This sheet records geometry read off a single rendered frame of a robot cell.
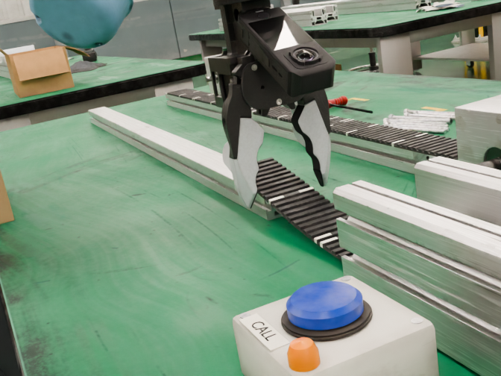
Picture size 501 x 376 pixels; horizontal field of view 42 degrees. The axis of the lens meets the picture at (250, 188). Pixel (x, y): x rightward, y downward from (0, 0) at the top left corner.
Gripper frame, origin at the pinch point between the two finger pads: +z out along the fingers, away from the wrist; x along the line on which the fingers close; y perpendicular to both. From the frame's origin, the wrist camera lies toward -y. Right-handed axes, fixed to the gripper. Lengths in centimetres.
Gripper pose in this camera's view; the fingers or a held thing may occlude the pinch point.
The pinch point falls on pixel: (288, 189)
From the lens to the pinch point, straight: 66.8
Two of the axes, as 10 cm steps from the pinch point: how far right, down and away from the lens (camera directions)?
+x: -9.0, 2.6, -3.5
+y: -4.1, -1.9, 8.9
